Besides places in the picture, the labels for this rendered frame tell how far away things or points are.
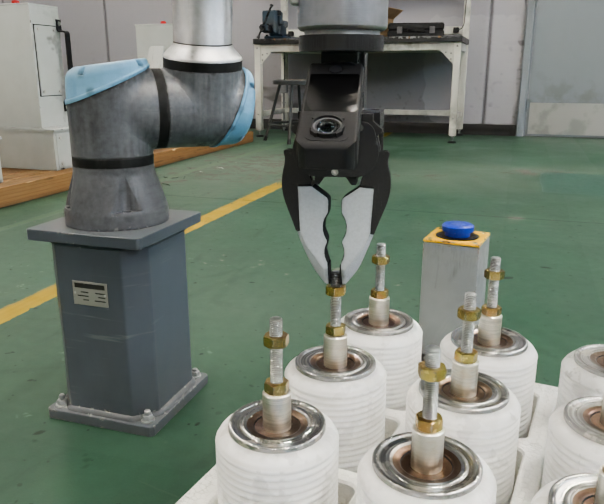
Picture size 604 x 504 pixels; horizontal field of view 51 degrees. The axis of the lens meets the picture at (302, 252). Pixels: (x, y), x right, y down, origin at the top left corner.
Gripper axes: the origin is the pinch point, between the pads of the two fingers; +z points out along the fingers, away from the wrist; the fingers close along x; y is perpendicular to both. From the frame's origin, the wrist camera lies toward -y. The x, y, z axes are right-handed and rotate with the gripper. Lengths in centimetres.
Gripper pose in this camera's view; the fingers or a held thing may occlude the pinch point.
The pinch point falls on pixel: (334, 271)
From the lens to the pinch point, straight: 57.0
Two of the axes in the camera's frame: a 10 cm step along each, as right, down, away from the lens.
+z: 0.0, 9.6, 2.7
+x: -9.8, -0.5, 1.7
